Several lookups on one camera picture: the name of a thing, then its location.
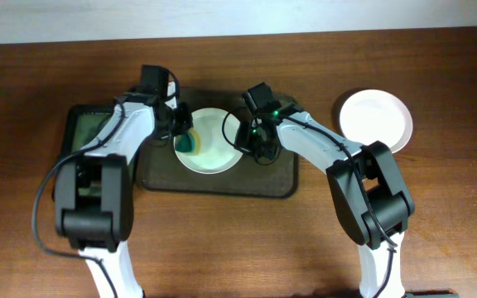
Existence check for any yellow green sponge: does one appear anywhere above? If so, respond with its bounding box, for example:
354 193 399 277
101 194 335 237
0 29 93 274
175 128 200 155

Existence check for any cream plate with green stain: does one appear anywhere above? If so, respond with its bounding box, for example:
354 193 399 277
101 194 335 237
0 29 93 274
174 108 243 175

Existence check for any pink plate with green stain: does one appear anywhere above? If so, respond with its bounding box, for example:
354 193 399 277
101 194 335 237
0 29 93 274
339 89 413 153

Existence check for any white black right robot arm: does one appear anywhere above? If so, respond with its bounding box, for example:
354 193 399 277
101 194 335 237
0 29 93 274
231 105 415 297

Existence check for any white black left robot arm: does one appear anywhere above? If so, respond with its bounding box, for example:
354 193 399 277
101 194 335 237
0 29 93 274
54 94 192 297

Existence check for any dark brown serving tray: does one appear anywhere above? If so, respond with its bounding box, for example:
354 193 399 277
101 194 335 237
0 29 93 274
135 88 300 199

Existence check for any black water tray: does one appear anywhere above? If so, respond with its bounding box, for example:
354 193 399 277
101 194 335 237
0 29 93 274
51 105 133 201

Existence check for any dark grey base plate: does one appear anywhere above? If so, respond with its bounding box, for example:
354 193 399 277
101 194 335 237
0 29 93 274
403 291 460 298

